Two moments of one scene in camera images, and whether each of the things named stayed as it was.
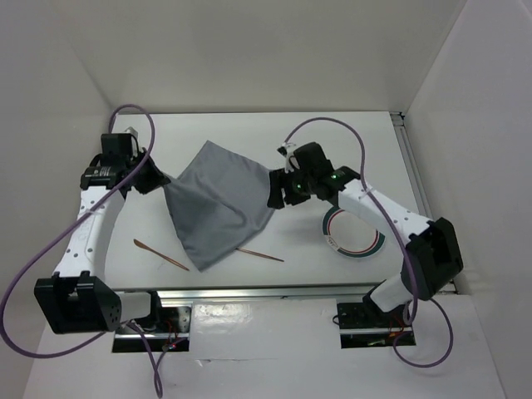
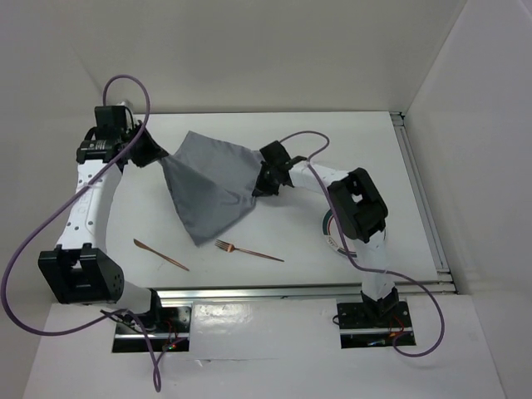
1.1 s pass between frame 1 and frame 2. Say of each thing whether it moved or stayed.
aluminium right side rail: stayed
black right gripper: moved
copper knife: stayed
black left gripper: moved
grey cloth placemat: moved
